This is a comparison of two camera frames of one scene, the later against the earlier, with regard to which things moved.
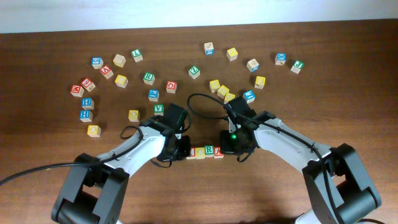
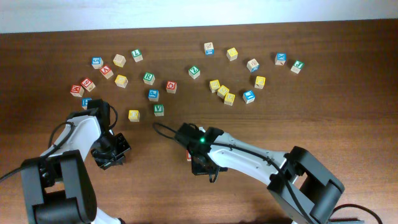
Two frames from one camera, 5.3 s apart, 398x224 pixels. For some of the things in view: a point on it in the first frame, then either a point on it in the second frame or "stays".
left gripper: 186,144 -> 104,163
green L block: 137,55 stays
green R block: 148,78 stays
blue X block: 280,58 stays
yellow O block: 134,115 stays
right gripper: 226,148 -> 197,169
